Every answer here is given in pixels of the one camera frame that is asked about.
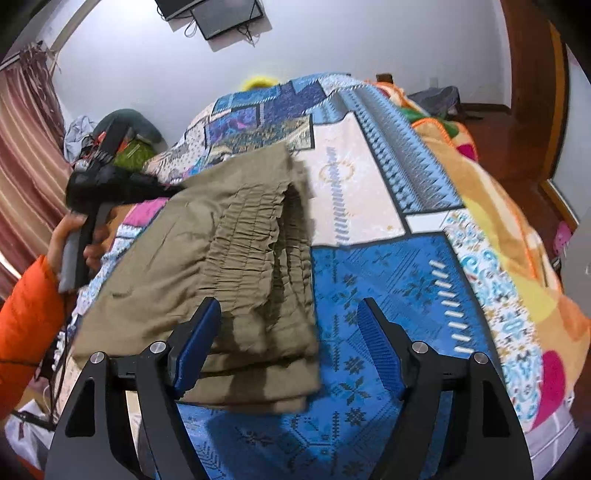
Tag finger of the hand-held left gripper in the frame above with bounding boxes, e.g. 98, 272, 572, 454
134, 172, 188, 200

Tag grey bag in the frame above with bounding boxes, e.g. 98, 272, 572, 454
409, 87, 462, 121

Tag olive green pants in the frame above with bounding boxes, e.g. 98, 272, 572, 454
71, 138, 324, 414

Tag white crumpled cloth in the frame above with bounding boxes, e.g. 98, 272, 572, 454
62, 115, 99, 162

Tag blue patchwork blanket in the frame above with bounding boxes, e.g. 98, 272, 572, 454
51, 71, 578, 480

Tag striped brown curtain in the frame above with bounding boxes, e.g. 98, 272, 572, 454
0, 41, 75, 287

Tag white bag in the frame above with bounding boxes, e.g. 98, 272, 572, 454
7, 399, 58, 467

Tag orange fleece blanket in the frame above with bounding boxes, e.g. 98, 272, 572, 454
365, 78, 591, 462

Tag black wall television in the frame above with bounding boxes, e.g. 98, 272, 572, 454
154, 0, 197, 21

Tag person's left hand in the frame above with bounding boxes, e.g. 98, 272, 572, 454
48, 215, 114, 282

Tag black wall panel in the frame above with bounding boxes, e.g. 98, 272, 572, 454
191, 0, 265, 40

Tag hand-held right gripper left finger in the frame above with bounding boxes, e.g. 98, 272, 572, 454
46, 298, 222, 480

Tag wooden door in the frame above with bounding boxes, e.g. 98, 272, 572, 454
501, 0, 571, 185

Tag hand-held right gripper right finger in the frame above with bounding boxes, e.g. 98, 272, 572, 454
358, 298, 534, 480

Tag pink cloth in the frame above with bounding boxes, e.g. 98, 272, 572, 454
122, 198, 171, 228

